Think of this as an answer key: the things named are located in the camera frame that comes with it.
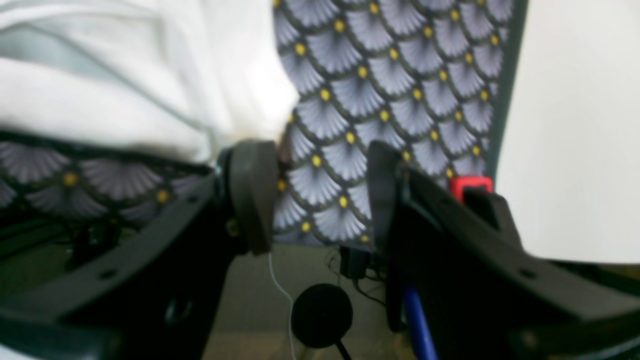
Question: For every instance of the white printed T-shirt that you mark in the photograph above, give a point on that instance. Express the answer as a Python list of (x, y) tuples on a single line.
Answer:
[(178, 79)]

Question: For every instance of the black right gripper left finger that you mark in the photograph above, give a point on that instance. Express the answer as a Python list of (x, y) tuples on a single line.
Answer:
[(253, 186)]

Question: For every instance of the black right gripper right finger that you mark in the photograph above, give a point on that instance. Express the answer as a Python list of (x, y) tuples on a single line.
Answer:
[(384, 168)]

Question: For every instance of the red table clamp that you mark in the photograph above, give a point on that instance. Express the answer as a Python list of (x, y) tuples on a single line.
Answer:
[(461, 184)]

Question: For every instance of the grey fan-pattern tablecloth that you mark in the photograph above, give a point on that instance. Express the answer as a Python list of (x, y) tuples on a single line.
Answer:
[(431, 78)]

